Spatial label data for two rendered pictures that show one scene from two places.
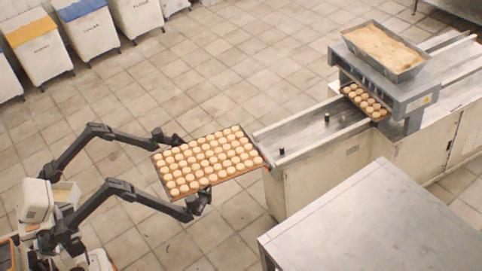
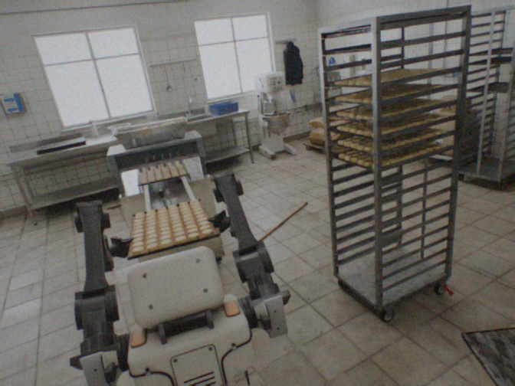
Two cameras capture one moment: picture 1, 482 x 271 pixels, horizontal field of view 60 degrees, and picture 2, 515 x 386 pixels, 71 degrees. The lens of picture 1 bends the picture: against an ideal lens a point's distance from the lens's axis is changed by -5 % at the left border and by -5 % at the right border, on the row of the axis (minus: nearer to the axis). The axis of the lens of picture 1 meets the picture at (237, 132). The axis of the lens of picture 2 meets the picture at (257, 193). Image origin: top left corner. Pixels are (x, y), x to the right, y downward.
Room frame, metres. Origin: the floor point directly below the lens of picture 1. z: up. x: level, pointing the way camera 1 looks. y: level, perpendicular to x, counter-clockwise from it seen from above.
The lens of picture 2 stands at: (1.18, 1.84, 1.74)
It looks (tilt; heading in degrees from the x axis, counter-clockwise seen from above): 21 degrees down; 274
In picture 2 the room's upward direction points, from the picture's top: 8 degrees counter-clockwise
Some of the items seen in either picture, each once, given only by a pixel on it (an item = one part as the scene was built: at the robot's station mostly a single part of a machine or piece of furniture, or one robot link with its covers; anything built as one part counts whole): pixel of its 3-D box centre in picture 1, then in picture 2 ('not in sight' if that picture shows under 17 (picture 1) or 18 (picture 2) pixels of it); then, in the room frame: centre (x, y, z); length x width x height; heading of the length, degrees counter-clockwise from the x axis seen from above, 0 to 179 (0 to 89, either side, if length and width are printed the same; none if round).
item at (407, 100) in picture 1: (379, 83); (159, 161); (2.13, -0.98, 1.01); 0.72 x 0.33 x 0.34; 19
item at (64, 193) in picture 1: (59, 196); not in sight; (2.48, 1.64, 0.08); 0.30 x 0.22 x 0.16; 76
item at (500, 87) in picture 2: not in sight; (502, 86); (-1.29, -2.13, 1.05); 0.60 x 0.40 x 0.01; 32
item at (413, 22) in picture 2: not in sight; (419, 21); (0.37, -0.18, 1.77); 0.64 x 0.03 x 0.03; 26
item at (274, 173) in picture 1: (267, 161); not in sight; (1.84, -0.16, 0.77); 0.24 x 0.04 x 0.14; 19
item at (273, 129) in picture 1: (376, 82); (145, 178); (2.30, -1.04, 0.87); 2.01 x 0.03 x 0.07; 109
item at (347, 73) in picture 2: not in sight; (329, 88); (0.04, -5.08, 0.93); 0.99 x 0.38 x 1.09; 119
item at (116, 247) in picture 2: (170, 141); (114, 250); (1.96, 0.42, 0.99); 0.07 x 0.07 x 0.10; 63
